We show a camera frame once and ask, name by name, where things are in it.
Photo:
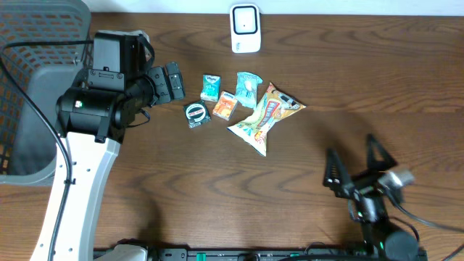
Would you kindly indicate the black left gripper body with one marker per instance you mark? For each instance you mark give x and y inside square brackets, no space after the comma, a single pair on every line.
[156,85]

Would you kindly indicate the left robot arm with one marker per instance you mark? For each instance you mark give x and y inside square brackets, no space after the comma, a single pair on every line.
[92,118]

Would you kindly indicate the orange tissue pack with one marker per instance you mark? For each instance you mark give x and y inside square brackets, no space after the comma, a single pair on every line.
[225,105]

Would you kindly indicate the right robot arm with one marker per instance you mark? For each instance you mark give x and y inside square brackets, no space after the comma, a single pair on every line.
[381,236]

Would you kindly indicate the dark grey plastic basket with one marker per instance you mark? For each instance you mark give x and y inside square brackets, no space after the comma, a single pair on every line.
[43,49]

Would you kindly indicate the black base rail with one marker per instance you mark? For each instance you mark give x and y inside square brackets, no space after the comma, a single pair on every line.
[126,252]

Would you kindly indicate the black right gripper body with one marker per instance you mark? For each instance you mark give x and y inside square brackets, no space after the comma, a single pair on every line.
[365,184]

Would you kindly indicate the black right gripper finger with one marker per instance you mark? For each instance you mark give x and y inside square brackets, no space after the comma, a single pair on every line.
[377,156]
[336,175]

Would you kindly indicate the yellow snack bag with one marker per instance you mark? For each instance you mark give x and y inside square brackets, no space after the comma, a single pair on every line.
[273,107]

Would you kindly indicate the teal packet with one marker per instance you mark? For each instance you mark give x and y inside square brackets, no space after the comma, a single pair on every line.
[246,89]

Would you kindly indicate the black round-logo packet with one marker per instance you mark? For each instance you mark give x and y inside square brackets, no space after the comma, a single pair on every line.
[196,114]

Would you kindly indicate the green tissue pack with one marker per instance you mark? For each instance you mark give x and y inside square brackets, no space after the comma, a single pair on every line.
[211,88]

